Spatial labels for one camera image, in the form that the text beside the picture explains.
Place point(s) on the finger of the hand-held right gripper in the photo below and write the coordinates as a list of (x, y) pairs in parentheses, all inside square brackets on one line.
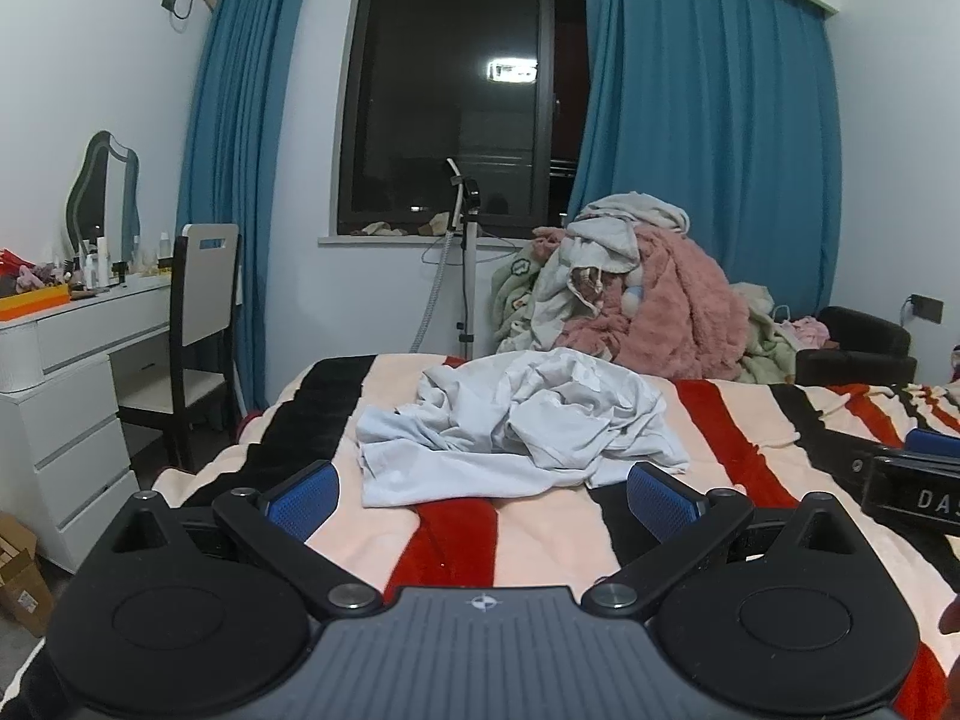
[(934, 442)]

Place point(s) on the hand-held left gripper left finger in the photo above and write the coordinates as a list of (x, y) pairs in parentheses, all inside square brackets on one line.
[(304, 502)]

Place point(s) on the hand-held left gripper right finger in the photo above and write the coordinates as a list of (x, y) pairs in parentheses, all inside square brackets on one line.
[(660, 502)]

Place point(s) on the white shirt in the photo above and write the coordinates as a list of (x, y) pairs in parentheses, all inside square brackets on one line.
[(525, 405)]

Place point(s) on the pile of clothes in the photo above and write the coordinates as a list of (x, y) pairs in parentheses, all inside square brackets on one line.
[(675, 300)]

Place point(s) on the striped fleece blanket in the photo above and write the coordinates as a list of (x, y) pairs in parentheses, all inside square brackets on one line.
[(720, 420)]

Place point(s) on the black armchair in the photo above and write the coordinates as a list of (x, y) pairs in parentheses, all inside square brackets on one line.
[(862, 349)]

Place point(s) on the pink garment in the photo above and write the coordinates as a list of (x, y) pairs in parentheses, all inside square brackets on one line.
[(810, 331)]

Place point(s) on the pale green cloth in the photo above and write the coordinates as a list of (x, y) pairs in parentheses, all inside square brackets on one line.
[(769, 352)]

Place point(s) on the white and black chair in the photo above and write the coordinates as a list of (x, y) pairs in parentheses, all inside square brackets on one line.
[(202, 292)]

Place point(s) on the white vanity desk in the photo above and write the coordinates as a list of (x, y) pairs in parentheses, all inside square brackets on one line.
[(75, 405)]

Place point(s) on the green patterned blanket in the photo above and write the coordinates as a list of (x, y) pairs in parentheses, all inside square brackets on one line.
[(514, 292)]

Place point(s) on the grey hoodie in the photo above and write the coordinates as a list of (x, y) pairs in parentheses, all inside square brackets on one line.
[(600, 240)]

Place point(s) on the garment steamer stand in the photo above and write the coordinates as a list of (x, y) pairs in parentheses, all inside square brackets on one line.
[(469, 277)]

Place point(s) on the beige cloth on sill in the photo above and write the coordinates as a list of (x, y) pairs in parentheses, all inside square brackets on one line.
[(379, 229)]

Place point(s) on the cardboard box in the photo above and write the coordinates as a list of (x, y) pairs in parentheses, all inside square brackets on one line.
[(22, 585)]

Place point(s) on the brown cloth on sill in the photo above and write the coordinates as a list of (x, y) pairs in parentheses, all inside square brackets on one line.
[(435, 225)]

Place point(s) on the group of cosmetic bottles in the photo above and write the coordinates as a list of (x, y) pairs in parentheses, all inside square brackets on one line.
[(94, 266)]

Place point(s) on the orange box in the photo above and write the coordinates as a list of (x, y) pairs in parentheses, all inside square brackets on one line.
[(34, 304)]

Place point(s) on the wavy vanity mirror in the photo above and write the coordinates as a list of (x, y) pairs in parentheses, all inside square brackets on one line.
[(105, 187)]

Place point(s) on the blue curtain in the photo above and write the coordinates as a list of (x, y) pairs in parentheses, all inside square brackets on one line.
[(712, 90), (240, 127)]

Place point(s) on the dark window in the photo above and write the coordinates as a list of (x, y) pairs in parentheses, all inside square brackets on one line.
[(435, 90)]

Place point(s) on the black wall socket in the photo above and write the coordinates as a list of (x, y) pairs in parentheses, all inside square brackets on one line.
[(926, 307), (169, 0)]

